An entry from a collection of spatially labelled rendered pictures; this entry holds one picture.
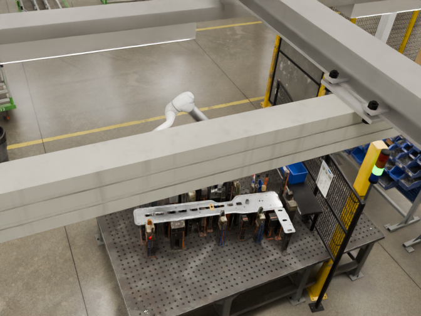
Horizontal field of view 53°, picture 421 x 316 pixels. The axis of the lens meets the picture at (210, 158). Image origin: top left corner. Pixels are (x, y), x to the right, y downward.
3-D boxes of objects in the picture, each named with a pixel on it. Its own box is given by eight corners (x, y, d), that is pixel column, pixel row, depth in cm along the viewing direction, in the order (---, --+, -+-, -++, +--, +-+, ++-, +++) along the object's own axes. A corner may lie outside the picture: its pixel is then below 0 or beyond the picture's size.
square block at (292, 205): (282, 232, 414) (290, 207, 391) (280, 226, 420) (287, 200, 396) (290, 231, 416) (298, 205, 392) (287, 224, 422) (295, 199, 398)
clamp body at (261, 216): (253, 244, 400) (259, 220, 377) (249, 235, 408) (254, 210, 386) (262, 243, 402) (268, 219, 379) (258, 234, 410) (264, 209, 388)
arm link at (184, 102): (219, 143, 459) (235, 132, 452) (220, 153, 447) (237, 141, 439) (170, 98, 420) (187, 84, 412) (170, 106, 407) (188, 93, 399)
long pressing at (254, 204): (135, 228, 367) (135, 227, 366) (132, 209, 383) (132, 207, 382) (284, 208, 398) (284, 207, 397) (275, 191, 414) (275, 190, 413)
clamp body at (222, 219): (216, 247, 394) (220, 222, 371) (213, 237, 403) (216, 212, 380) (226, 246, 396) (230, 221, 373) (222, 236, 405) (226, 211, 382)
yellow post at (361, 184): (311, 301, 437) (375, 153, 307) (304, 286, 450) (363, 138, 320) (327, 298, 441) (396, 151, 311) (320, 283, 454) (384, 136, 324)
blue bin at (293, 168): (290, 184, 418) (292, 174, 409) (277, 164, 439) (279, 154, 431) (305, 181, 422) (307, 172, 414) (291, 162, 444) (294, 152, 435)
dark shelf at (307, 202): (301, 216, 391) (301, 214, 389) (268, 153, 456) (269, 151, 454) (322, 213, 396) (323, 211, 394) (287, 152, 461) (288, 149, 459)
